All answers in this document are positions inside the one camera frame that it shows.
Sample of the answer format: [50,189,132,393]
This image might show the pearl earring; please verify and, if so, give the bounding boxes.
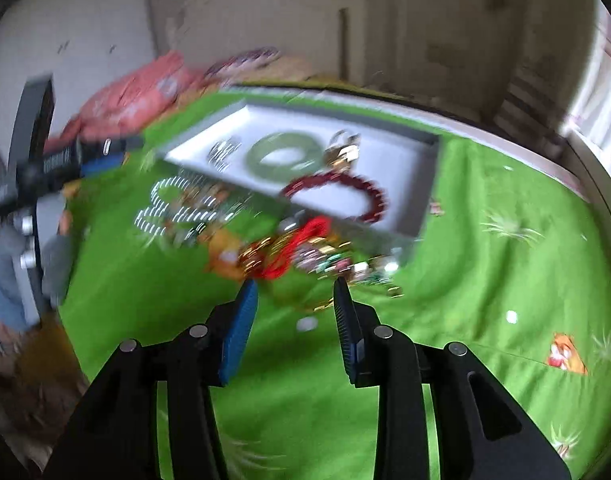
[296,316,319,333]

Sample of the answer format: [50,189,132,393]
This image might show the green jade bangle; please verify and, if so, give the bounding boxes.
[245,131,324,183]

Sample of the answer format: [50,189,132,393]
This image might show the pearl and stone necklace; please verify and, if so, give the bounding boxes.
[133,171,252,248]

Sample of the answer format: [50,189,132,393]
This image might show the grey jewelry tray box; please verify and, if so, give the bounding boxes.
[157,98,441,263]

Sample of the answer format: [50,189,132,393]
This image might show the white bed headboard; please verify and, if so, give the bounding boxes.
[166,0,365,84]

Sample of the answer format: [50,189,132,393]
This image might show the striped printed curtain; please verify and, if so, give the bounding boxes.
[494,0,611,162]

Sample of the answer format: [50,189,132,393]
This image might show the colourful charm bracelet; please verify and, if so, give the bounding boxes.
[289,238,404,298]

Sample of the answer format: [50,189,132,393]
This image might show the pink folded quilt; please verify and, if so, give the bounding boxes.
[43,51,202,154]

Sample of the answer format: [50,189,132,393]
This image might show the patterned round pillow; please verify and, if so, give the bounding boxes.
[204,47,282,79]

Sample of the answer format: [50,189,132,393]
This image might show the grey gloved left hand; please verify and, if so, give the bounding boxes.
[0,210,74,333]

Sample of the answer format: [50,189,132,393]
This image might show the dark red bead bracelet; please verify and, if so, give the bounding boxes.
[279,170,390,226]

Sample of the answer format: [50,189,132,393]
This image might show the silver bead bracelet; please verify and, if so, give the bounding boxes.
[206,136,243,170]

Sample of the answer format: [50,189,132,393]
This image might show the red cord bracelet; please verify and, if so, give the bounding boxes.
[259,214,334,281]

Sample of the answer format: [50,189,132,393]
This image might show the gold rings cluster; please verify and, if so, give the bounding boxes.
[323,130,361,172]

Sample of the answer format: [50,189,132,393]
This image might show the green printed bed sheet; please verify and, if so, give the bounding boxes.
[58,86,611,480]

